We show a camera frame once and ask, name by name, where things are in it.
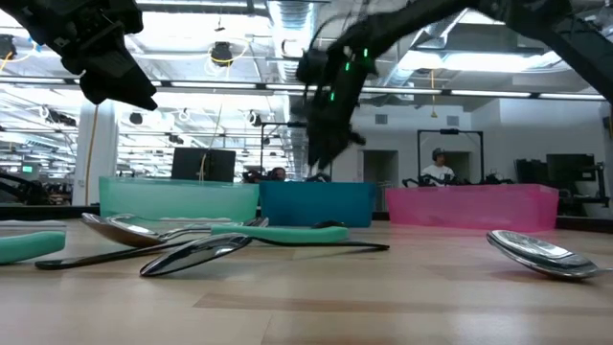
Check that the black background robot arm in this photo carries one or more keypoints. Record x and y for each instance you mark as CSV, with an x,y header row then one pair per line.
x,y
318,177
493,181
24,189

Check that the green exit sign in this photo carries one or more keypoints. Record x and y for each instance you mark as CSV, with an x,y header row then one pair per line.
x,y
27,168

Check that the white column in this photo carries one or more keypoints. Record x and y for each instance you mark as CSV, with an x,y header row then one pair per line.
x,y
103,158

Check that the grey door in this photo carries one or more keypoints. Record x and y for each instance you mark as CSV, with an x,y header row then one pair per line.
x,y
380,177

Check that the wide ribbed silver duct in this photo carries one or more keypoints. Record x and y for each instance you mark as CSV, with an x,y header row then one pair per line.
x,y
287,29

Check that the smooth silver ventilation duct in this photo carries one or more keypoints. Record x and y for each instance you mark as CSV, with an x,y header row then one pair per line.
x,y
400,74

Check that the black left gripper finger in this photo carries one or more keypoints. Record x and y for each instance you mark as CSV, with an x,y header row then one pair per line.
x,y
115,81

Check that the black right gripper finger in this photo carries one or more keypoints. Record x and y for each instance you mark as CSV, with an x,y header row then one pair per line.
x,y
330,139

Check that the person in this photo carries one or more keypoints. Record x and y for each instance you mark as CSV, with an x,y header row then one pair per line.
x,y
438,172
279,173

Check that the black stand frame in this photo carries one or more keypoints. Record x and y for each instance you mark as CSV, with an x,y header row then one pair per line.
x,y
450,131
287,124

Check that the yellow hanging pendant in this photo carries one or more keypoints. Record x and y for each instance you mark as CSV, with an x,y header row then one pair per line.
x,y
433,114

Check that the black metal spoon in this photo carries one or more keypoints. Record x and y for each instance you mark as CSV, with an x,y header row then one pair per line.
x,y
86,261
330,224
191,254

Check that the translucent pink plastic bin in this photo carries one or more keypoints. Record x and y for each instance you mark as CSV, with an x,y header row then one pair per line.
x,y
469,208

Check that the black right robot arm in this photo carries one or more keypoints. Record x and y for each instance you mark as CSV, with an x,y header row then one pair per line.
x,y
551,24

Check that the long ceiling light bar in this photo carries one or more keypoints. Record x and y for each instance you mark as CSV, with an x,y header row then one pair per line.
x,y
215,85

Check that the translucent teal plastic bin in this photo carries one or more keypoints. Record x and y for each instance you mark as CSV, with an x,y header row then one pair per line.
x,y
177,199

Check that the blue plastic bin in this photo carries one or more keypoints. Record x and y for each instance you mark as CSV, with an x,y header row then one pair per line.
x,y
316,203

